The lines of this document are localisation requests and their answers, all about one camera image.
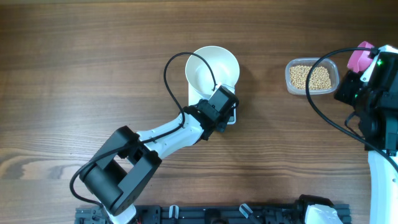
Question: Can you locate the pile of soybeans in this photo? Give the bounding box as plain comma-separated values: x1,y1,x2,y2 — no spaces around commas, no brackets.
289,65,331,90

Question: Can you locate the left black cable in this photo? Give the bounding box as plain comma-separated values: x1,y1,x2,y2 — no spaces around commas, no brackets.
68,51,218,208

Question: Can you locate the pink plastic scoop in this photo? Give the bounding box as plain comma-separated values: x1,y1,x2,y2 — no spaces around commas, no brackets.
347,50,373,73

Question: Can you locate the white digital kitchen scale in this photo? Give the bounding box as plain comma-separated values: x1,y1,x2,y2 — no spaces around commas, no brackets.
188,84,237,125

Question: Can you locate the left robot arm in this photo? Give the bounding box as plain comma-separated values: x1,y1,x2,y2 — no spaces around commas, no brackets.
78,85,239,223

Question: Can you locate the clear plastic container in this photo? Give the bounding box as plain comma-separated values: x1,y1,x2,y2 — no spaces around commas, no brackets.
285,58,340,95

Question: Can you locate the black cable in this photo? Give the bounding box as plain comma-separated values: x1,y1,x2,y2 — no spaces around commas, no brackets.
304,46,398,175
68,51,218,208

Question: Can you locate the white bowl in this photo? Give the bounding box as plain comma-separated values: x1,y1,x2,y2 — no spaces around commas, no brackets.
185,46,240,98

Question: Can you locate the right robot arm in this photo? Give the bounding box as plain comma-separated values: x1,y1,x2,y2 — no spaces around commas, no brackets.
334,41,397,223

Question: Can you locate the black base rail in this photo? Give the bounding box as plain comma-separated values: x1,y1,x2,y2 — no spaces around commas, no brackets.
73,203,352,224

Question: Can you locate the right black cable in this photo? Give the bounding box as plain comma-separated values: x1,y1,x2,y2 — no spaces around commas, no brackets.
304,46,398,175

